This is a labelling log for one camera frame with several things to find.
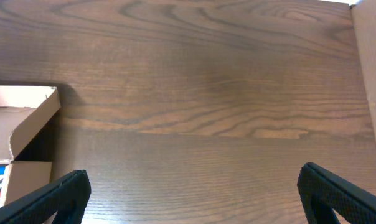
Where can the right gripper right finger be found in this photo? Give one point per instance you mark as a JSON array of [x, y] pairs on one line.
[[324, 195]]

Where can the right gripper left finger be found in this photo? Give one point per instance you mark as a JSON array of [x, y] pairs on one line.
[[65, 199]]

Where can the cardboard box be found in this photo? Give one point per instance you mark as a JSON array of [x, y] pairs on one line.
[[24, 111]]

